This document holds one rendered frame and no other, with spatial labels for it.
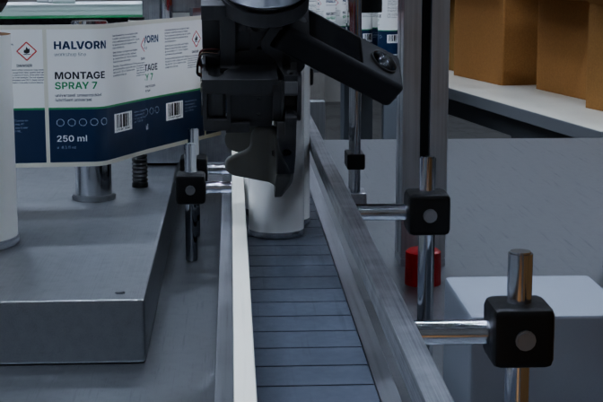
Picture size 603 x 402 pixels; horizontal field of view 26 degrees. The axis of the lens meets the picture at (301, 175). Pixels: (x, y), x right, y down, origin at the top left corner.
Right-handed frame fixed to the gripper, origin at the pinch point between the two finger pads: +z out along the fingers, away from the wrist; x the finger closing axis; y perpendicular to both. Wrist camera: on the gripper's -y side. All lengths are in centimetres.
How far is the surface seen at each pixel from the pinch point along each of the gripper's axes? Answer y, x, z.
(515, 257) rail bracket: -9, 44, -32
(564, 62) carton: -80, -182, 113
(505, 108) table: -61, -160, 111
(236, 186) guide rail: 4.4, -7.3, 6.5
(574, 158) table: -47, -63, 48
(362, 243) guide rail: -3.1, 30.9, -21.0
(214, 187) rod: 6.5, -10.7, 9.6
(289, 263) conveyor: 0.1, 9.6, 0.7
